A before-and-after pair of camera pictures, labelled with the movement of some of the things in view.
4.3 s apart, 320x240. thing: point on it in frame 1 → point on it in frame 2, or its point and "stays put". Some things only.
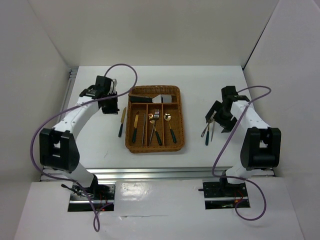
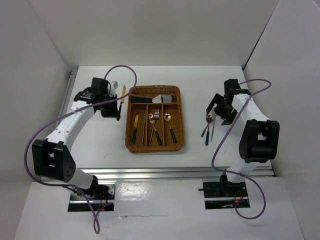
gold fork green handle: x=151 y=117 stays put
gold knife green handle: x=122 y=120 → x=122 y=101
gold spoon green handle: x=167 y=117 stays put
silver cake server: x=162 y=98 stays put
